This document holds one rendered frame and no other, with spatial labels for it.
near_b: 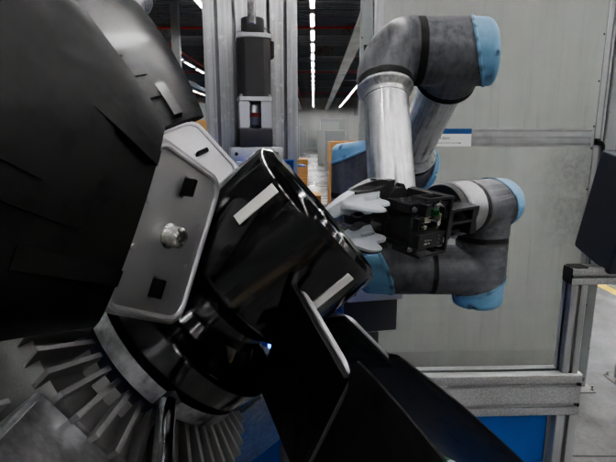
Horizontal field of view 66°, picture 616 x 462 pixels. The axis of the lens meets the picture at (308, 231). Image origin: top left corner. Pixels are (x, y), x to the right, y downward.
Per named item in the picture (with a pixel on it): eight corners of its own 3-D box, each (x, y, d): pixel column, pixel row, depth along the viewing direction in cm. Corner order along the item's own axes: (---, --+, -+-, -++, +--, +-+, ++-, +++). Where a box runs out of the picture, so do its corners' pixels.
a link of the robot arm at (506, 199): (526, 234, 71) (532, 177, 69) (487, 244, 64) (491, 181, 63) (479, 226, 77) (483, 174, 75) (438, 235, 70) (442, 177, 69)
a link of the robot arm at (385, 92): (353, -1, 79) (366, 288, 65) (418, -1, 79) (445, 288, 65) (346, 45, 90) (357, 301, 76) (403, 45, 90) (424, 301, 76)
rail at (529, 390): (74, 425, 83) (70, 383, 81) (83, 412, 87) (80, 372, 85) (578, 414, 86) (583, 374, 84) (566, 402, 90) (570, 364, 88)
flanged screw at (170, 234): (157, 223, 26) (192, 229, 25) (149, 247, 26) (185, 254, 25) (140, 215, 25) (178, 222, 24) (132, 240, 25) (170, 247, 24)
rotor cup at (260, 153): (240, 456, 28) (411, 323, 27) (64, 280, 26) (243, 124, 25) (258, 350, 43) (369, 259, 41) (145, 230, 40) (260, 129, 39)
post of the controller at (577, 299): (562, 374, 85) (573, 268, 81) (553, 366, 88) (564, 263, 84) (577, 373, 85) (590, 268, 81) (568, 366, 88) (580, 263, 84)
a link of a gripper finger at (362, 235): (347, 243, 48) (406, 227, 54) (311, 228, 53) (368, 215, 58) (346, 271, 49) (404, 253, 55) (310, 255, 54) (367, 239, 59)
